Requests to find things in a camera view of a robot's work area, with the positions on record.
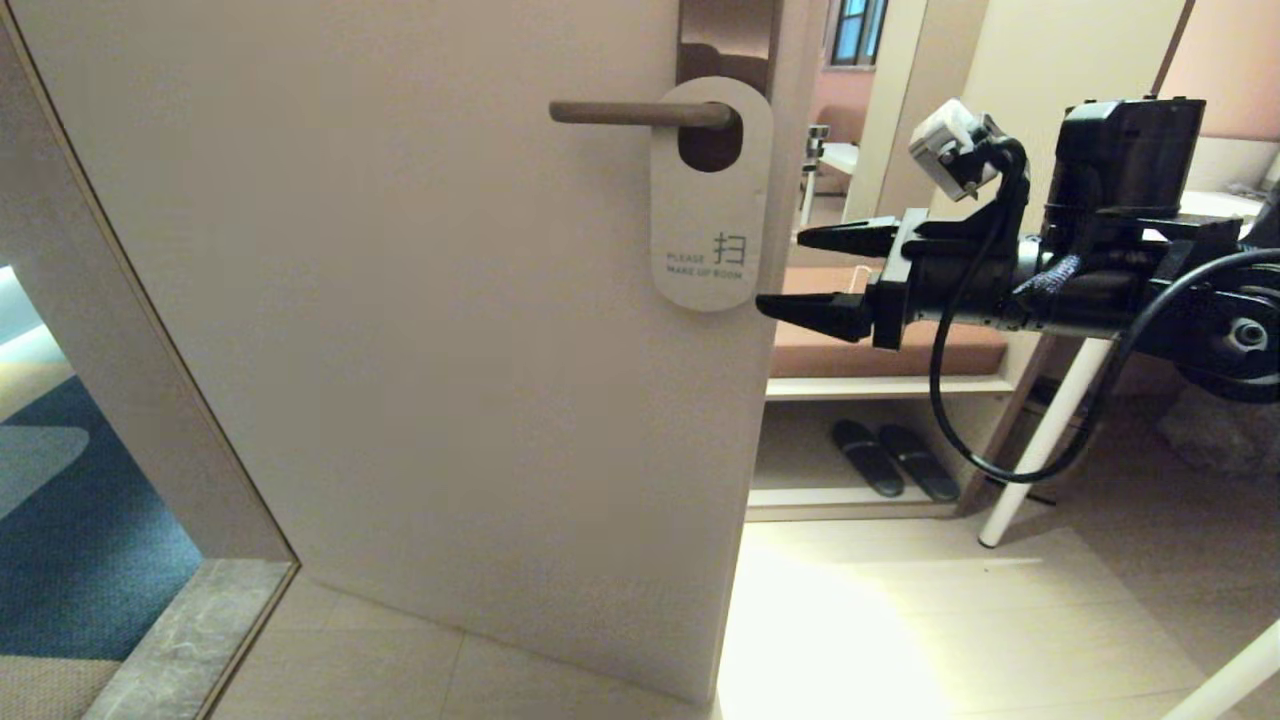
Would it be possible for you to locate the beige wardrobe shelf unit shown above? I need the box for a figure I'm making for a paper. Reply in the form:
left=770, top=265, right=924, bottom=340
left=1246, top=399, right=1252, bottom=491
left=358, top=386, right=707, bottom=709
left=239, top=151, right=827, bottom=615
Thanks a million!
left=745, top=0, right=1196, bottom=523

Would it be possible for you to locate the grey marble door threshold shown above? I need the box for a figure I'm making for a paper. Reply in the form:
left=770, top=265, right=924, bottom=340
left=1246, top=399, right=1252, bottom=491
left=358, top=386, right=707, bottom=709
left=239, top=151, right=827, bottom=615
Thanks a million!
left=80, top=560, right=296, bottom=720

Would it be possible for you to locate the grey plastic bag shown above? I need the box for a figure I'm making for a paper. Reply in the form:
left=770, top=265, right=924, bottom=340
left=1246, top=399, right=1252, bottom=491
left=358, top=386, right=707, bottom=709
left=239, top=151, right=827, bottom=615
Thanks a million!
left=1157, top=390, right=1280, bottom=476

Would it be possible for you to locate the beige wooden door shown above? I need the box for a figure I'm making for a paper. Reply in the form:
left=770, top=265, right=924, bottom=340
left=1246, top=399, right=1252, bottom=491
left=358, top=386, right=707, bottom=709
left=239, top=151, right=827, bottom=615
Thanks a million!
left=8, top=0, right=831, bottom=709

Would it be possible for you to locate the blue do-not-disturb door sign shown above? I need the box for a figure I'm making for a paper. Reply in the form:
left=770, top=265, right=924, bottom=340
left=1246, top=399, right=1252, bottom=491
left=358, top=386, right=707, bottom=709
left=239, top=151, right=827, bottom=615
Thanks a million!
left=650, top=77, right=774, bottom=313

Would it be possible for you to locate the brown bench cushion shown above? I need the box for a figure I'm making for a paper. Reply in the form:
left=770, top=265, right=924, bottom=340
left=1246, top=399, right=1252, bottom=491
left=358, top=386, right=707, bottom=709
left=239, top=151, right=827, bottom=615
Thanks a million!
left=768, top=265, right=1009, bottom=381

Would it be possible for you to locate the black braided cable sleeve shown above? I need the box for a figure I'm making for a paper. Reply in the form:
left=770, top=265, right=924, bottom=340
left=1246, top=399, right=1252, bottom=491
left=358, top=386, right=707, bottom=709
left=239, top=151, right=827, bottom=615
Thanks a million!
left=1012, top=255, right=1086, bottom=301

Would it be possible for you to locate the white table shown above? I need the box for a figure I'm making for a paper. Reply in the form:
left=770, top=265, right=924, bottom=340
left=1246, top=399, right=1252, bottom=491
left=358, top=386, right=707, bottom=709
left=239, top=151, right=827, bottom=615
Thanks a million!
left=978, top=330, right=1280, bottom=720

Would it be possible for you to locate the bronze door handle lever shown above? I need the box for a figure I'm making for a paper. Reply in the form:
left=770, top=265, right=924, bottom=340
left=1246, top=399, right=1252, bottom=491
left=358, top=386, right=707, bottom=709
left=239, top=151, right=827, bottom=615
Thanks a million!
left=549, top=100, right=741, bottom=131

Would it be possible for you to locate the white washbasin counter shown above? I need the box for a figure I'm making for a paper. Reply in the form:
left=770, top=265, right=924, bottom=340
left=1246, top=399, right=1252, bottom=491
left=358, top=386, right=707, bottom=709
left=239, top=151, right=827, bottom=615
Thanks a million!
left=1180, top=135, right=1280, bottom=216

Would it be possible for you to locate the dark slipper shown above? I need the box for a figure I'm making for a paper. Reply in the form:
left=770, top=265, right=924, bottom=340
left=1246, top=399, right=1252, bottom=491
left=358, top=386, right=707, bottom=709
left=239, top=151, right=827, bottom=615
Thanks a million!
left=878, top=425, right=959, bottom=504
left=832, top=420, right=905, bottom=498

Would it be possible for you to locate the wall mirror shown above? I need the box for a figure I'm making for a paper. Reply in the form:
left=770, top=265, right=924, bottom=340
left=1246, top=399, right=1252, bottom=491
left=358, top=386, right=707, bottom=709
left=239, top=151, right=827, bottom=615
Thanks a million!
left=785, top=0, right=928, bottom=248

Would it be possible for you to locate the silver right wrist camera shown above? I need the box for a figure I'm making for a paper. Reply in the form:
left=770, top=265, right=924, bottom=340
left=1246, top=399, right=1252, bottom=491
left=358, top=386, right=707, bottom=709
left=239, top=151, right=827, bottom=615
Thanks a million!
left=908, top=98, right=1003, bottom=201

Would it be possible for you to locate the bronze door lock plate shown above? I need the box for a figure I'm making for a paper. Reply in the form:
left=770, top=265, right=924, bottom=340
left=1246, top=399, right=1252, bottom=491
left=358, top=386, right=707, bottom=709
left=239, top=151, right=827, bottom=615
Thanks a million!
left=678, top=0, right=783, bottom=173

